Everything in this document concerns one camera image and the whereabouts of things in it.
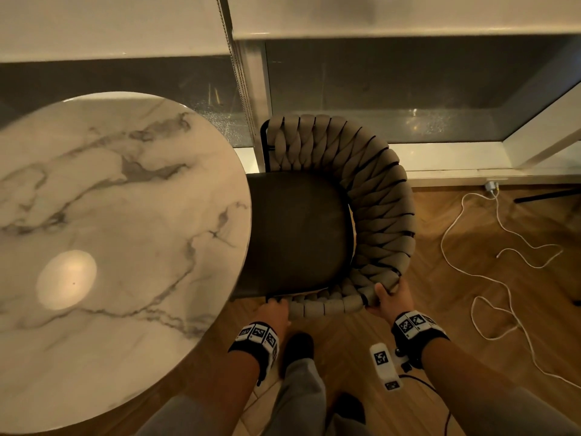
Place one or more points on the white wrist camera unit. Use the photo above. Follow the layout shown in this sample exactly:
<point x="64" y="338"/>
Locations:
<point x="384" y="365"/>

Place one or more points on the person's left forearm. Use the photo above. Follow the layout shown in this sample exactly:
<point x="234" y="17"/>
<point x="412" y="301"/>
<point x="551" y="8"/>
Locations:
<point x="227" y="395"/>

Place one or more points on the black sock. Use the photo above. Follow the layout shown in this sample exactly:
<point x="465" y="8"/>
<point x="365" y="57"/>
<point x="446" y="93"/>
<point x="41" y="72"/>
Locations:
<point x="349" y="407"/>
<point x="297" y="349"/>

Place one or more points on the black marker wristband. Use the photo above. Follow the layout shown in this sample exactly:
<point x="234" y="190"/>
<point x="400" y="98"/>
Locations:
<point x="257" y="343"/>
<point x="415" y="333"/>

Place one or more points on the person's right hand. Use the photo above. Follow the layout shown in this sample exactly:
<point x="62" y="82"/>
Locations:
<point x="394" y="303"/>

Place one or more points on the grey woven armchair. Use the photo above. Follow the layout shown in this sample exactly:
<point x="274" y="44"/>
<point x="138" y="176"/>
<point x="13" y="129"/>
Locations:
<point x="313" y="231"/>

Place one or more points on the black stand leg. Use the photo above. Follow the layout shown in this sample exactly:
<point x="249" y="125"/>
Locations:
<point x="547" y="195"/>

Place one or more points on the white window frame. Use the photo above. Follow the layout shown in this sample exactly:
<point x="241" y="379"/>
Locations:
<point x="454" y="155"/>

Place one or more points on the grey trousers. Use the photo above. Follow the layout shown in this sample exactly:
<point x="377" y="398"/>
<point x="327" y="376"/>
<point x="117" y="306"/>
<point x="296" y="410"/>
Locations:
<point x="299" y="399"/>

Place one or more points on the person's right forearm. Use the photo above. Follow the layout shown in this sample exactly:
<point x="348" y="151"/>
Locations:
<point x="481" y="385"/>

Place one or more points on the person's left hand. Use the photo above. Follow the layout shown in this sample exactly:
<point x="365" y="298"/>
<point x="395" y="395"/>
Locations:
<point x="273" y="319"/>

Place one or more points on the white wall plug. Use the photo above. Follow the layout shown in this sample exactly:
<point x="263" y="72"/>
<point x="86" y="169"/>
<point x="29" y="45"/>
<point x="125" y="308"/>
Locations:
<point x="491" y="185"/>

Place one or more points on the person's left fingers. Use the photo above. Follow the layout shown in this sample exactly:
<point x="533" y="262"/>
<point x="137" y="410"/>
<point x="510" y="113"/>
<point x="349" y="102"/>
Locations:
<point x="277" y="304"/>

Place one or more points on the white roller blind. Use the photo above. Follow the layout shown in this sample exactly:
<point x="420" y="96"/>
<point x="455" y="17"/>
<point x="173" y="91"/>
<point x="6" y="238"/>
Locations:
<point x="104" y="22"/>
<point x="408" y="13"/>

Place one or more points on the person's right thumb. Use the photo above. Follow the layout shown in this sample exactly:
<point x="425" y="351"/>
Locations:
<point x="382" y="295"/>

